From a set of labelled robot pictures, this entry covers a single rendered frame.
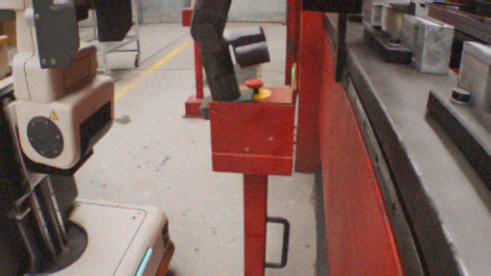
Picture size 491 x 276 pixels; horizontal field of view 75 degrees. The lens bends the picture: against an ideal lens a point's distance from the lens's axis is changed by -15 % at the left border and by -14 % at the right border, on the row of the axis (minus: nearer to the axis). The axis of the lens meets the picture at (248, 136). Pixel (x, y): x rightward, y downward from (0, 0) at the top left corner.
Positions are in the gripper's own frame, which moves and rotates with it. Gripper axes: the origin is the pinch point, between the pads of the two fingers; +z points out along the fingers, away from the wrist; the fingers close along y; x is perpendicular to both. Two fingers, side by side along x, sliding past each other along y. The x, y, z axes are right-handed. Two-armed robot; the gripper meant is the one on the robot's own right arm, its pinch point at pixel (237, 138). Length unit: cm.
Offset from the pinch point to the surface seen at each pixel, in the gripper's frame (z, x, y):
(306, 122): 49, 107, 14
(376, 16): -9, 55, 44
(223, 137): -3.1, -4.9, -1.4
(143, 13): 13, 719, -290
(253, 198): 16.4, 1.4, -0.2
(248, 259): 34.9, 0.7, -5.3
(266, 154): 1.7, -5.4, 5.8
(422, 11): -17.6, 10.4, 43.6
